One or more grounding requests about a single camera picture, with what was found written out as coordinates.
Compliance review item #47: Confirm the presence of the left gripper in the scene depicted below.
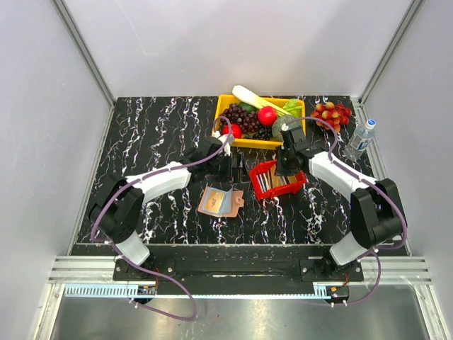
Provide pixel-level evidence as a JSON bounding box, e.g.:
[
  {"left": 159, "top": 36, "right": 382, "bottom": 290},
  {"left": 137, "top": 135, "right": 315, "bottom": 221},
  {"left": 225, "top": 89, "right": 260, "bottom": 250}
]
[{"left": 206, "top": 152, "right": 251, "bottom": 184}]

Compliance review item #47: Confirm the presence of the gold striped credit card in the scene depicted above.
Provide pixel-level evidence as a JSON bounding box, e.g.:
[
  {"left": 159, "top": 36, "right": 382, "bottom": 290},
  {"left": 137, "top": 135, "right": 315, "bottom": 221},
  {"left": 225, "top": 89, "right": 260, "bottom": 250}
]
[{"left": 203, "top": 190, "right": 225, "bottom": 213}]

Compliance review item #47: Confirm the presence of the pink leather card holder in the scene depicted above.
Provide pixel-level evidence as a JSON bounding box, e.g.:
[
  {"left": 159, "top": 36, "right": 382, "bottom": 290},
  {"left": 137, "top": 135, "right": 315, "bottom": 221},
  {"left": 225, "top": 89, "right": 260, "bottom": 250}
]
[{"left": 197, "top": 186, "right": 245, "bottom": 218}]

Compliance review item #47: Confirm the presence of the red plastic bin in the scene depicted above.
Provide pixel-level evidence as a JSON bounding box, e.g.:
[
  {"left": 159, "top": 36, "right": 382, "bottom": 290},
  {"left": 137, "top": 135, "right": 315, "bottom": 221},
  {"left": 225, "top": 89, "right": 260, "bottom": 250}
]
[{"left": 249, "top": 160, "right": 306, "bottom": 200}]

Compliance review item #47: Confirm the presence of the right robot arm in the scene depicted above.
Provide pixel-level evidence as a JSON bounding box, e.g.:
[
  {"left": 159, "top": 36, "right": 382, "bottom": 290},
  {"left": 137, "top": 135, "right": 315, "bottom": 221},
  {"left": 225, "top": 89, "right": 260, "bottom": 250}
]
[{"left": 276, "top": 124, "right": 407, "bottom": 281}]

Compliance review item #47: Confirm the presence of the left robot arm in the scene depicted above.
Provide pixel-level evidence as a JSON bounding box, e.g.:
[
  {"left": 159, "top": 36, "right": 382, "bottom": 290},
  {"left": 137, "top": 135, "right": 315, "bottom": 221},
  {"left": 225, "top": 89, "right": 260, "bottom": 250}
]
[{"left": 87, "top": 132, "right": 234, "bottom": 280}]

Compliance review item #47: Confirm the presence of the gold credit card in bin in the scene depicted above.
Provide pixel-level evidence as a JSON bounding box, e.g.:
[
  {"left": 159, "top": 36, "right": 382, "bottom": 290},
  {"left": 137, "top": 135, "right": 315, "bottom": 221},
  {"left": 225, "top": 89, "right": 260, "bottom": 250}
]
[{"left": 257, "top": 169, "right": 297, "bottom": 192}]

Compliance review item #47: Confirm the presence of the green cantaloupe melon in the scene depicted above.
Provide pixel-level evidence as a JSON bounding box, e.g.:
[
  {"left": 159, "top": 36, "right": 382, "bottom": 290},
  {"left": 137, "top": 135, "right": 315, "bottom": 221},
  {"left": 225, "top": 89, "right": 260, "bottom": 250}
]
[{"left": 271, "top": 115, "right": 300, "bottom": 142}]

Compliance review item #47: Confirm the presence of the dark blueberry bunch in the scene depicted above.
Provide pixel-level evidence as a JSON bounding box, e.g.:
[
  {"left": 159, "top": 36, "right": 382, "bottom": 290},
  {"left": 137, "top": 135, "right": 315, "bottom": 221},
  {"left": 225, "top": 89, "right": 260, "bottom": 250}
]
[{"left": 243, "top": 127, "right": 273, "bottom": 141}]

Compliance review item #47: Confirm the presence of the red tomato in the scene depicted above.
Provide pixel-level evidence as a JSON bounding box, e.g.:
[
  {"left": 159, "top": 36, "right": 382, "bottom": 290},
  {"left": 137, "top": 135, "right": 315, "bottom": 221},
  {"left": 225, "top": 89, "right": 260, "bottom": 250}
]
[{"left": 223, "top": 123, "right": 242, "bottom": 138}]

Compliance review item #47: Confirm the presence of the red apple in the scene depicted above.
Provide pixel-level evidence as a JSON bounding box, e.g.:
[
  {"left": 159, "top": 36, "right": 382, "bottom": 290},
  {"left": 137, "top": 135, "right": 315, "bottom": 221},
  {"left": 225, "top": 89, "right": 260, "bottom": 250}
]
[{"left": 258, "top": 106, "right": 277, "bottom": 127}]

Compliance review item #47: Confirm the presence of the purple grape bunch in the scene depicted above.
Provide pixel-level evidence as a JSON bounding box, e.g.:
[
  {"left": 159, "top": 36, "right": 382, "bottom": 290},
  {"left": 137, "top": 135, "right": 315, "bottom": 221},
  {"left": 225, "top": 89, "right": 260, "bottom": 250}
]
[{"left": 222, "top": 102, "right": 262, "bottom": 137}]

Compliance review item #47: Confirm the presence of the green lettuce leaf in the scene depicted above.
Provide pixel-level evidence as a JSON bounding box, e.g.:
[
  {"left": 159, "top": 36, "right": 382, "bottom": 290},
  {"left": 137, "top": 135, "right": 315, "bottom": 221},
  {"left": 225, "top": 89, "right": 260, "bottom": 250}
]
[{"left": 282, "top": 98, "right": 304, "bottom": 118}]

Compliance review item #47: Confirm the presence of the yellow plastic tray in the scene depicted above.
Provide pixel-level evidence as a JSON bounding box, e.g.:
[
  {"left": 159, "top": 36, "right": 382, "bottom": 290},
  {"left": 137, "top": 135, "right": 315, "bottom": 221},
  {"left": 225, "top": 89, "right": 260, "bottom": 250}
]
[{"left": 214, "top": 94, "right": 290, "bottom": 150}]

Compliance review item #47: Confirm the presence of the red lychee bunch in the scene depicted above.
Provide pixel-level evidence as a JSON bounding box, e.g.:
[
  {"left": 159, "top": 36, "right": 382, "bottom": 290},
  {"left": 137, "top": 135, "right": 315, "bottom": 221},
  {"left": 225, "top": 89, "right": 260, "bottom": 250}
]
[{"left": 310, "top": 101, "right": 352, "bottom": 133}]

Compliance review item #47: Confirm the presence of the white leek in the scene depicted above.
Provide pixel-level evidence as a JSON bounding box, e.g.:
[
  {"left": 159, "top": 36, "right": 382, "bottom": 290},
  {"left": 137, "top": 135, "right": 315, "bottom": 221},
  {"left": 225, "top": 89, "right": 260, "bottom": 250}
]
[{"left": 232, "top": 85, "right": 289, "bottom": 115}]

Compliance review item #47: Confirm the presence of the clear water bottle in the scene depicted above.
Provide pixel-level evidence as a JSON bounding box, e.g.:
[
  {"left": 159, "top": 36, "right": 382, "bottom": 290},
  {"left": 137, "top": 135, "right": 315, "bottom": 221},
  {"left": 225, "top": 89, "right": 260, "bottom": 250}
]
[{"left": 343, "top": 119, "right": 377, "bottom": 162}]

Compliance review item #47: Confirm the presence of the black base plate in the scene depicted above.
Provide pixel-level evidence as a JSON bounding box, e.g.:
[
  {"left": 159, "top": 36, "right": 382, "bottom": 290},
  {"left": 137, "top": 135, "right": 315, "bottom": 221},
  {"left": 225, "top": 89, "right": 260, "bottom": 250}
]
[{"left": 114, "top": 255, "right": 364, "bottom": 283}]

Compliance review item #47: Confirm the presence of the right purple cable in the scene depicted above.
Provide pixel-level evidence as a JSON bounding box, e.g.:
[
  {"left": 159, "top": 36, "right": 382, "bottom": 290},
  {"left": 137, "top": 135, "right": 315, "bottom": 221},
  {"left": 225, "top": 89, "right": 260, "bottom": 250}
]
[{"left": 281, "top": 115, "right": 408, "bottom": 307}]

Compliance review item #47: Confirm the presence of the purple cable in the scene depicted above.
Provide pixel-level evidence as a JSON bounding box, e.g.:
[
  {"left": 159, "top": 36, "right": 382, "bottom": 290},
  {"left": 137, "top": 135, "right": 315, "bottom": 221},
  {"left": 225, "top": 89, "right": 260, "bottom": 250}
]
[
  {"left": 281, "top": 115, "right": 408, "bottom": 307},
  {"left": 90, "top": 115, "right": 234, "bottom": 322}
]

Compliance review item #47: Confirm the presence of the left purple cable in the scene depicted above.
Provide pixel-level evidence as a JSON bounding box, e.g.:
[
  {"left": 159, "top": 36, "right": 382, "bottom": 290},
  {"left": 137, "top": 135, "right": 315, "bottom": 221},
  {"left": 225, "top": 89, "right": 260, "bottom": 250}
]
[{"left": 90, "top": 115, "right": 234, "bottom": 322}]

